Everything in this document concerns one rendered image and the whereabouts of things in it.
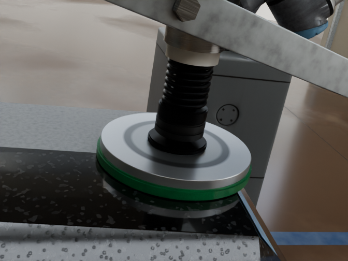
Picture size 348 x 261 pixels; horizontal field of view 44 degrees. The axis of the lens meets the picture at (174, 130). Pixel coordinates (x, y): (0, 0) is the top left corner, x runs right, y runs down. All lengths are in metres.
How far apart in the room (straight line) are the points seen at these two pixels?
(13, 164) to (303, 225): 1.83
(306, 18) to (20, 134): 1.16
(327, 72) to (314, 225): 1.70
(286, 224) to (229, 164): 1.65
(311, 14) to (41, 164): 1.20
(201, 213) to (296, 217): 1.80
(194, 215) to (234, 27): 0.22
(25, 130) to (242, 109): 0.93
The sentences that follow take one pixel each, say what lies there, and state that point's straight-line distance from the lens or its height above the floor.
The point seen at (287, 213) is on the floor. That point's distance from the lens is 2.31.
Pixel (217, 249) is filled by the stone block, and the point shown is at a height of 0.85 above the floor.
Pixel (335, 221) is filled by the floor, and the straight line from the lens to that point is 2.39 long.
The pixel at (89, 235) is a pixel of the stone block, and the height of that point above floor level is 0.86.
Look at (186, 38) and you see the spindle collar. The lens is 0.53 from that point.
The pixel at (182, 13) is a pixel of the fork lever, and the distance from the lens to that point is 0.47.
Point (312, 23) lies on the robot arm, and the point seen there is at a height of 0.98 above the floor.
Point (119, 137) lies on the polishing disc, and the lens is 0.60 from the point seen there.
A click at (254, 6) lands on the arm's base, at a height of 1.00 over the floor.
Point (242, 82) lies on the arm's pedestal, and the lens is 1.43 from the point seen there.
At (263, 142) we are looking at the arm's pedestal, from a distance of 1.55.
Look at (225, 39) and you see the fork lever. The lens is 0.52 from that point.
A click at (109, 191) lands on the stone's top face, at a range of 0.53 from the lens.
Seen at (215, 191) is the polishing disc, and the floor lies 0.88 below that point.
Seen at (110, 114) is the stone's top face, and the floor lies 0.87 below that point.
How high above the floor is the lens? 1.14
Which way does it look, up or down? 23 degrees down
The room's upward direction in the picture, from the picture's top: 10 degrees clockwise
